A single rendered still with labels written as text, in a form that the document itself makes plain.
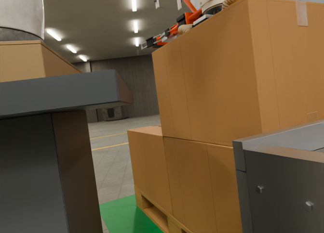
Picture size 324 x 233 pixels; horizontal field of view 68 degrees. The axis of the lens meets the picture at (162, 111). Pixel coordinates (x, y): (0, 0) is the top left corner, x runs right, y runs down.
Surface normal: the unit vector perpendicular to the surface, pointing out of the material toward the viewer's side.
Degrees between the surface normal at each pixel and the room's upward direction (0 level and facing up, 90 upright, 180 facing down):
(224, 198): 90
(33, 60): 90
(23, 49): 90
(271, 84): 90
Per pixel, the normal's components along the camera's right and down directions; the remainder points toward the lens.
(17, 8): 0.78, -0.02
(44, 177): 0.08, 0.03
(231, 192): -0.90, 0.13
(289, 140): 0.42, -0.02
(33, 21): 0.96, 0.04
